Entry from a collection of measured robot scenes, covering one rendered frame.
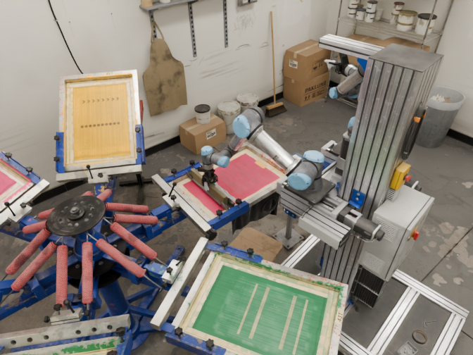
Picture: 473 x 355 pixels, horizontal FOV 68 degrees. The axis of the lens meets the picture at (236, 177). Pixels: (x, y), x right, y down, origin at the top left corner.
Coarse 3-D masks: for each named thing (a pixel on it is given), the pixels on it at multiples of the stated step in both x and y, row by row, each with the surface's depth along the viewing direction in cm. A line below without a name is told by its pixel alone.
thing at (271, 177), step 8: (256, 168) 271; (264, 168) 271; (264, 176) 264; (272, 176) 263; (264, 184) 257; (232, 192) 251; (248, 192) 250; (200, 200) 245; (208, 200) 245; (208, 208) 239; (216, 208) 238
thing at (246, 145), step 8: (248, 144) 290; (256, 152) 283; (264, 160) 279; (272, 160) 273; (280, 168) 266; (184, 176) 262; (168, 184) 255; (176, 192) 249; (264, 192) 245; (272, 192) 249; (184, 200) 242; (192, 200) 240; (248, 200) 239; (256, 200) 240; (200, 208) 234; (208, 216) 228
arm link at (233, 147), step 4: (256, 108) 193; (260, 108) 196; (260, 112) 193; (264, 116) 196; (236, 136) 215; (232, 140) 220; (236, 140) 217; (240, 140) 216; (244, 140) 216; (228, 144) 226; (232, 144) 221; (236, 144) 219; (240, 144) 219; (228, 148) 226; (232, 148) 223; (236, 148) 222; (232, 152) 226; (236, 152) 231
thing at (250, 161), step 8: (232, 160) 280; (240, 160) 280; (248, 160) 280; (216, 168) 272; (224, 168) 272; (184, 184) 259; (192, 184) 259; (224, 184) 258; (192, 192) 252; (200, 192) 251
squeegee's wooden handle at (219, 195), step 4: (192, 168) 256; (192, 172) 255; (196, 172) 253; (192, 176) 258; (196, 176) 252; (200, 176) 249; (196, 180) 255; (200, 180) 250; (212, 184) 242; (212, 188) 239; (216, 188) 239; (212, 192) 242; (216, 192) 236; (220, 192) 235; (216, 196) 239; (220, 196) 233; (224, 196) 233; (220, 200) 236; (224, 200) 232
